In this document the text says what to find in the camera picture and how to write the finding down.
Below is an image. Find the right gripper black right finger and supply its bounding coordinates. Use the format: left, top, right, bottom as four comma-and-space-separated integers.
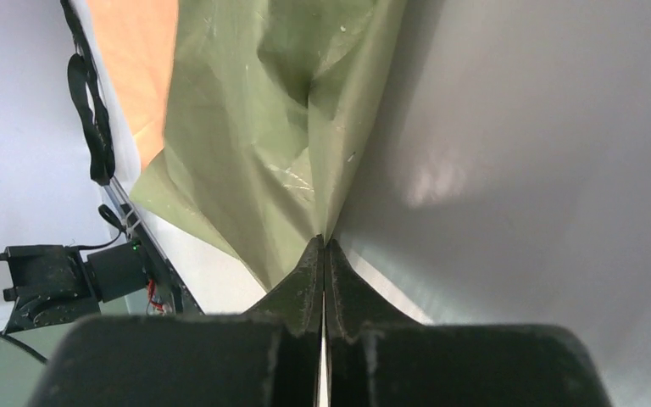
325, 241, 611, 406

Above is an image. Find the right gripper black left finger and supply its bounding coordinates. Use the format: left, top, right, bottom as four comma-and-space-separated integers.
29, 237, 324, 406

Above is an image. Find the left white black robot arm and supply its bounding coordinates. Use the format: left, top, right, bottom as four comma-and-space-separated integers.
0, 244, 147, 333

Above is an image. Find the aluminium frame rail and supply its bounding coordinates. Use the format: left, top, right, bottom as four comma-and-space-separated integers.
103, 176, 151, 241

